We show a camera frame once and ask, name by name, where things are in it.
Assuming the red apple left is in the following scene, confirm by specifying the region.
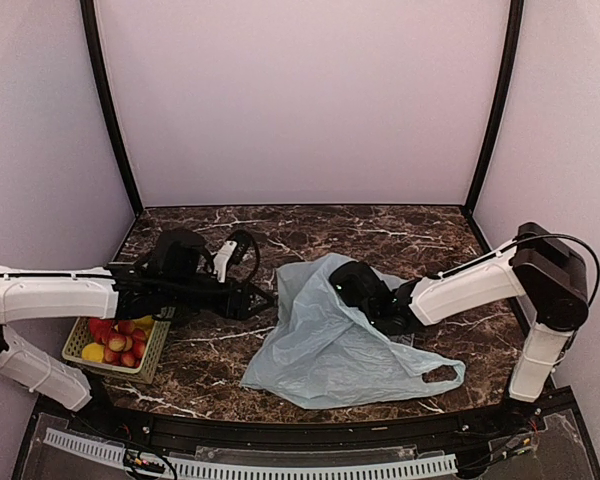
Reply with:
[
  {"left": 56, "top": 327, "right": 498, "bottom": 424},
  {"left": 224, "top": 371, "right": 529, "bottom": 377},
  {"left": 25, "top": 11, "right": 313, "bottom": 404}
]
[{"left": 88, "top": 318, "right": 113, "bottom": 344}]

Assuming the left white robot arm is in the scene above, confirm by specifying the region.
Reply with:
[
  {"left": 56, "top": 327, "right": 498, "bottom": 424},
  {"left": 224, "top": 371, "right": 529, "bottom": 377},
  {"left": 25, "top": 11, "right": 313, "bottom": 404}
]
[{"left": 0, "top": 229, "right": 275, "bottom": 436}]

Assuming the upper yellow banana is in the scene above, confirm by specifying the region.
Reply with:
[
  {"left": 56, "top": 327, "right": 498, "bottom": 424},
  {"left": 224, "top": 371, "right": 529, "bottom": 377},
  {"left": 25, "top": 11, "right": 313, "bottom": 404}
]
[{"left": 133, "top": 315, "right": 155, "bottom": 331}]

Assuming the black front table rail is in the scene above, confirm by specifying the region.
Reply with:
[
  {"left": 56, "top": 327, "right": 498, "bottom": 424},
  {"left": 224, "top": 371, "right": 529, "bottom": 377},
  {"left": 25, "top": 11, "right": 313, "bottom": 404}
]
[{"left": 56, "top": 397, "right": 546, "bottom": 456}]

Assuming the light blue plastic bag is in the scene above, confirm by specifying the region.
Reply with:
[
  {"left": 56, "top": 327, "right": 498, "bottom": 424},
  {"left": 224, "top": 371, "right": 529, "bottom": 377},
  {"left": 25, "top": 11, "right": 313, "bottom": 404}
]
[{"left": 240, "top": 253, "right": 466, "bottom": 410}]

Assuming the black frame post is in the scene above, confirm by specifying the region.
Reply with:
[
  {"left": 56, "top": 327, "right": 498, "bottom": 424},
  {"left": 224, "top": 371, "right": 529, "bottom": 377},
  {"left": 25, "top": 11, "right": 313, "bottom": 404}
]
[
  {"left": 463, "top": 0, "right": 525, "bottom": 217},
  {"left": 79, "top": 0, "right": 144, "bottom": 217}
]

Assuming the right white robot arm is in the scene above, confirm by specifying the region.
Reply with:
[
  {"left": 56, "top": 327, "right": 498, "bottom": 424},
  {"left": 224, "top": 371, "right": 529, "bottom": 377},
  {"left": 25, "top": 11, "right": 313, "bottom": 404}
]
[{"left": 329, "top": 222, "right": 599, "bottom": 434}]

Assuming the yellow lemon in basket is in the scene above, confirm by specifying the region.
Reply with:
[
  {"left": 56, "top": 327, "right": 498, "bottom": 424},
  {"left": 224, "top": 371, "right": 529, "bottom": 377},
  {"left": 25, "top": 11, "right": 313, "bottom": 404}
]
[{"left": 81, "top": 342, "right": 105, "bottom": 363}]

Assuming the right black frame post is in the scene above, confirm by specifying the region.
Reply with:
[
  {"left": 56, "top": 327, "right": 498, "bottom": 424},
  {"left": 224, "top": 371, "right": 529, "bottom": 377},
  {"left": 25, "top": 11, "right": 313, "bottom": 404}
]
[{"left": 463, "top": 0, "right": 525, "bottom": 217}]

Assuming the left black frame post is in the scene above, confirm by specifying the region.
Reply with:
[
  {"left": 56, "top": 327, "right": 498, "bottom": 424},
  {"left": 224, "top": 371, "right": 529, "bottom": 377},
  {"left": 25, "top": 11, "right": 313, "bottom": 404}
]
[{"left": 79, "top": 0, "right": 144, "bottom": 217}]

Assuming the white slotted cable duct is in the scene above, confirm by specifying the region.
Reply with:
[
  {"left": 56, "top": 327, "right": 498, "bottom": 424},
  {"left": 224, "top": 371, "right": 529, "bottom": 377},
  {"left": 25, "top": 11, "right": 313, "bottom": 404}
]
[{"left": 43, "top": 428, "right": 458, "bottom": 479}]

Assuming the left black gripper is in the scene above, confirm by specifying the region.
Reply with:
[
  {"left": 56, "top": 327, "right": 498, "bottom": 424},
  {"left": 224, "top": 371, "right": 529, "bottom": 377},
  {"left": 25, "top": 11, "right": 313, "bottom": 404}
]
[{"left": 165, "top": 275, "right": 276, "bottom": 322}]

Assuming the green perforated plastic basket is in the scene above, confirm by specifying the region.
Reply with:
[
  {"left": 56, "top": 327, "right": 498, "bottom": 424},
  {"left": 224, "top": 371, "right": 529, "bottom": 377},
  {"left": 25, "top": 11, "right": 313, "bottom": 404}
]
[{"left": 62, "top": 316, "right": 170, "bottom": 384}]

